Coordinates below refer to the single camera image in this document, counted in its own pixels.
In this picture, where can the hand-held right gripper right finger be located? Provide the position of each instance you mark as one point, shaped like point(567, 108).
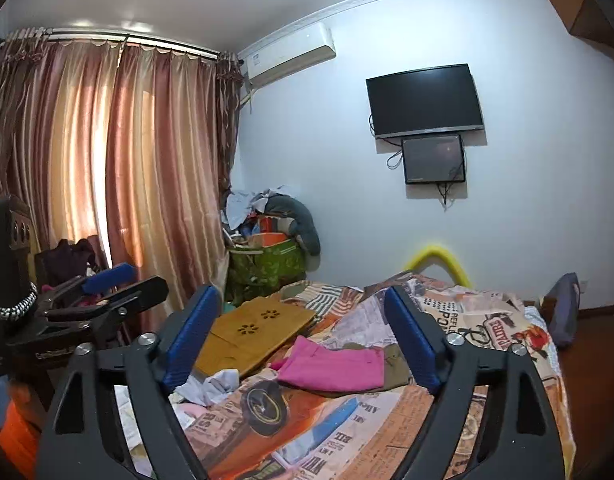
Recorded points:
point(412, 340)

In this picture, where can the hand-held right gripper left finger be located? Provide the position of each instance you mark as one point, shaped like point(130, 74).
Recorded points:
point(189, 340)

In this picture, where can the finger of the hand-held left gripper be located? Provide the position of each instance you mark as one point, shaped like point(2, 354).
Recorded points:
point(109, 276)
point(142, 292)

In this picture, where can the pink pants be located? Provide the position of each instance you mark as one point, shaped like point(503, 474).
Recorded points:
point(332, 365)

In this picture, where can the olive pants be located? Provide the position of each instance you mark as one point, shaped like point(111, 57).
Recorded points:
point(396, 371)

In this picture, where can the dark clothes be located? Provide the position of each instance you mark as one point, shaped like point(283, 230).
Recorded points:
point(72, 260)

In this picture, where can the light blue cloth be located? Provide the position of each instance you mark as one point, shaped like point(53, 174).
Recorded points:
point(212, 385)

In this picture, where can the wooden board with flower cutouts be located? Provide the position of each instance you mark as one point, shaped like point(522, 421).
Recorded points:
point(257, 340)

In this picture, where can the green patterned box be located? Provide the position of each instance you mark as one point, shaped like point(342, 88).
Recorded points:
point(267, 270)

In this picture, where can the printed blanket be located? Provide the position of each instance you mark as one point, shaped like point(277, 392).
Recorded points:
point(337, 435)

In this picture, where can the pink striped curtain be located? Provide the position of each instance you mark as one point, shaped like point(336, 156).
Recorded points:
point(152, 160)

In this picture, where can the pile of clothes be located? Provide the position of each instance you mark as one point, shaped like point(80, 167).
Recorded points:
point(242, 205)

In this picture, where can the orange box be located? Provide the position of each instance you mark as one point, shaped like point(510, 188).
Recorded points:
point(272, 235)

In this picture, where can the blue-grey bag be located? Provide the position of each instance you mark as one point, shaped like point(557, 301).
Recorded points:
point(563, 310)

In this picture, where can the orange cloth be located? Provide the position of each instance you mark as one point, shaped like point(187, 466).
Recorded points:
point(19, 435)

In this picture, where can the small black monitor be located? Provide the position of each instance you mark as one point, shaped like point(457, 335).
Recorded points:
point(433, 159)

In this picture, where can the curtain rod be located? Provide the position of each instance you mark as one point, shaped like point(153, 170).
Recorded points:
point(112, 39)

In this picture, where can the white air conditioner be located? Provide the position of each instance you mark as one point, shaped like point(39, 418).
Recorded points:
point(292, 55)

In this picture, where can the wooden wardrobe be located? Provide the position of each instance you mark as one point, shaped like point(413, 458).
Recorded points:
point(582, 0)

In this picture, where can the wooden bed frame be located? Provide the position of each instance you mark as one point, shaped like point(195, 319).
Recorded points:
point(548, 306)

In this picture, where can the black wall television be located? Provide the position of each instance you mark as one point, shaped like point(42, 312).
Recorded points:
point(424, 100)

